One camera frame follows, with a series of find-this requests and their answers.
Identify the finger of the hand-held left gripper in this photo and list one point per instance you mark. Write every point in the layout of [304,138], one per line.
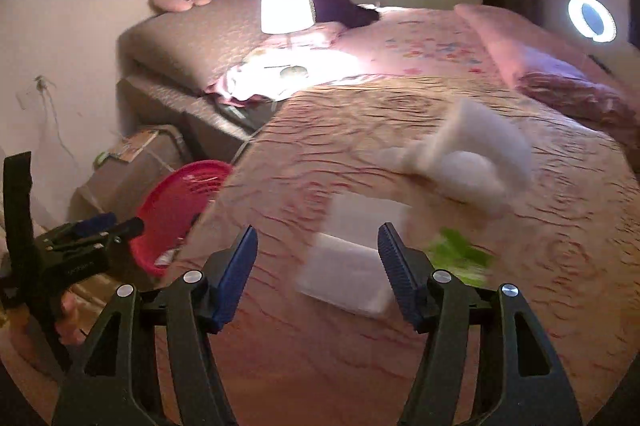
[127,228]
[95,224]

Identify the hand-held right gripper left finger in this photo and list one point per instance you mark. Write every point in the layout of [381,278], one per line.
[237,278]

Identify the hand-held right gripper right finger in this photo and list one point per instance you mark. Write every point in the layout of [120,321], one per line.
[397,273]

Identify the white cloth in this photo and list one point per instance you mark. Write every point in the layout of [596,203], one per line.
[350,266]

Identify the pink plastic mesh basket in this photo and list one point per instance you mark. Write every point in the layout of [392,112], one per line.
[170,201]

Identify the person's left hand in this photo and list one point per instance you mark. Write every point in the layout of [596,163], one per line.
[70,321]

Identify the upholstered nightstand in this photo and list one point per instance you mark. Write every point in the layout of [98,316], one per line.
[125,186]

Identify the white fluffy cloth item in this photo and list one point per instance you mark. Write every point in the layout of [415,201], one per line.
[165,258]

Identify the green wrapper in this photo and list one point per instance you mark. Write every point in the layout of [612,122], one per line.
[455,251]

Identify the small green object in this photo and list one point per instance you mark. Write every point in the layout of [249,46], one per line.
[102,159]

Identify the orange cover book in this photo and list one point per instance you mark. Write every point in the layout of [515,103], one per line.
[132,144]

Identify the beige rose pattern blanket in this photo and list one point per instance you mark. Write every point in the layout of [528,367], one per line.
[350,145]

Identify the patterned headboard cushion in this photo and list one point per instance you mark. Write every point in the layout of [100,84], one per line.
[200,40]

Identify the pink floral bedsheet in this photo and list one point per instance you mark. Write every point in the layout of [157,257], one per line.
[425,40]

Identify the pink pillow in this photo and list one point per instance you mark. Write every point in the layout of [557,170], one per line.
[320,48]
[540,55]

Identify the white shade table lamp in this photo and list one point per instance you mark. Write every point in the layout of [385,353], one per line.
[287,3]

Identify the wall socket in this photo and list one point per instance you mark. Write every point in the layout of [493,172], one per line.
[42,82]

